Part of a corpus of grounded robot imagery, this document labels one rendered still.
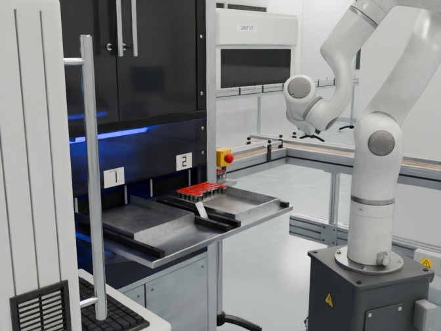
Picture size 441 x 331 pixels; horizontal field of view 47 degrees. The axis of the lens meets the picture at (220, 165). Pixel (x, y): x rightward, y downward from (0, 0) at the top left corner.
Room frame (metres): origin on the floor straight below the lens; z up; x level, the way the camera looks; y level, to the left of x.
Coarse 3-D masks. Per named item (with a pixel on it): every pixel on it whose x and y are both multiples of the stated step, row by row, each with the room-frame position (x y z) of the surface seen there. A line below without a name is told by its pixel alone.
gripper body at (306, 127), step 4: (288, 116) 1.55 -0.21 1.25; (288, 120) 1.58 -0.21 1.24; (292, 120) 1.55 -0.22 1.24; (296, 124) 1.55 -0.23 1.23; (300, 124) 1.52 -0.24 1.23; (304, 124) 1.49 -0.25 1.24; (308, 124) 1.47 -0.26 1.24; (300, 128) 1.55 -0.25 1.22; (304, 128) 1.52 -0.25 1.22; (308, 128) 1.49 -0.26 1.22; (312, 128) 1.50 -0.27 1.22; (304, 132) 1.55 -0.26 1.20; (308, 132) 1.53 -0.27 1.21; (312, 132) 1.53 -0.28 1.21
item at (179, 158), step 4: (180, 156) 1.95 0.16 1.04; (188, 156) 1.98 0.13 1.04; (180, 160) 1.95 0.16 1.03; (184, 160) 1.97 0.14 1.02; (188, 160) 1.98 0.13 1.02; (180, 164) 1.95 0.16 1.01; (184, 164) 1.97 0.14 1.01; (188, 164) 1.98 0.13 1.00; (180, 168) 1.95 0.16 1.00; (184, 168) 1.97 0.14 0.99
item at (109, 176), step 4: (120, 168) 1.73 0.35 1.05; (104, 172) 1.68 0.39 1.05; (108, 172) 1.69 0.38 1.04; (112, 172) 1.71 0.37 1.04; (120, 172) 1.73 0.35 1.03; (104, 176) 1.68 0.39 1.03; (108, 176) 1.69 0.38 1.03; (112, 176) 1.70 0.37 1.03; (120, 176) 1.73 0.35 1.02; (104, 180) 1.68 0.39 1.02; (108, 180) 1.69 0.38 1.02; (112, 180) 1.70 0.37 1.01; (120, 180) 1.73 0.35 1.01; (104, 184) 1.68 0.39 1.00; (108, 184) 1.69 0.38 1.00; (112, 184) 1.70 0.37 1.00; (116, 184) 1.72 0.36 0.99; (120, 184) 1.73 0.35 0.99
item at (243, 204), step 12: (228, 192) 1.98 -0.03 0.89; (240, 192) 1.94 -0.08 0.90; (252, 192) 1.90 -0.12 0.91; (192, 204) 1.76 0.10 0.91; (204, 204) 1.84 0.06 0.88; (216, 204) 1.84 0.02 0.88; (228, 204) 1.84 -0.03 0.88; (240, 204) 1.84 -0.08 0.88; (252, 204) 1.84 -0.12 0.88; (264, 204) 1.74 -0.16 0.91; (276, 204) 1.80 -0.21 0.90; (228, 216) 1.64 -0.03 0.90; (240, 216) 1.64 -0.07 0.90; (252, 216) 1.69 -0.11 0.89
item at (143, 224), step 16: (112, 208) 1.79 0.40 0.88; (128, 208) 1.79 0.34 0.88; (144, 208) 1.79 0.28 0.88; (160, 208) 1.74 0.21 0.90; (176, 208) 1.69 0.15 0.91; (112, 224) 1.62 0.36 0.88; (128, 224) 1.62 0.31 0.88; (144, 224) 1.62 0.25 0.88; (160, 224) 1.53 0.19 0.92; (176, 224) 1.57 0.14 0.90; (144, 240) 1.47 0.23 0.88
